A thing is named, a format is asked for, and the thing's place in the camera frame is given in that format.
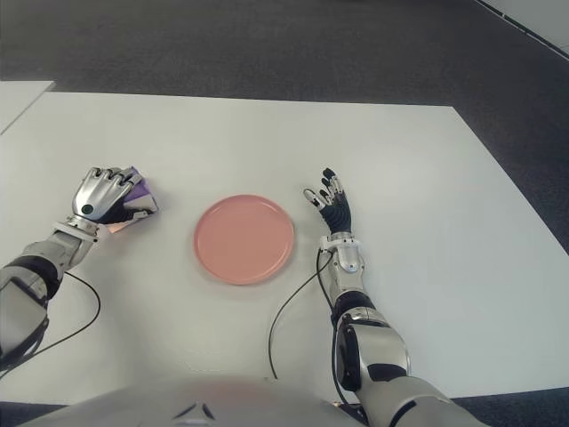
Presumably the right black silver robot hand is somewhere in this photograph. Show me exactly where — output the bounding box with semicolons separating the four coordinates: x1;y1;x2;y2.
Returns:
303;167;354;235

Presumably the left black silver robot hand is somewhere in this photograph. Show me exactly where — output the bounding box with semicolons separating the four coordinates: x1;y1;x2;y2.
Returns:
70;165;151;226

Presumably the purple tissue paper pack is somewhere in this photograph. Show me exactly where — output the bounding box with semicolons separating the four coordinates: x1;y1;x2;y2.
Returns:
106;166;160;234

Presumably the pink round plate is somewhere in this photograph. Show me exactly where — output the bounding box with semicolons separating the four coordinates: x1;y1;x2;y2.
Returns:
193;193;295;286

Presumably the silver robot torso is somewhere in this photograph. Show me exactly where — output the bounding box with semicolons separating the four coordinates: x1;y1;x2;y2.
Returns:
26;377;370;427

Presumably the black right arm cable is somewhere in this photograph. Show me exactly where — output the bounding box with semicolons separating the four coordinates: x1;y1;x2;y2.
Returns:
268;248;352;406

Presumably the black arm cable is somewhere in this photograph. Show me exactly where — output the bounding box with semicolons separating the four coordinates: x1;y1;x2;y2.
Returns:
268;248;352;406
0;270;102;373

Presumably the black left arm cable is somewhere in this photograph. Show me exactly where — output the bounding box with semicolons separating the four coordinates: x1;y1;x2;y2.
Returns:
0;270;102;373

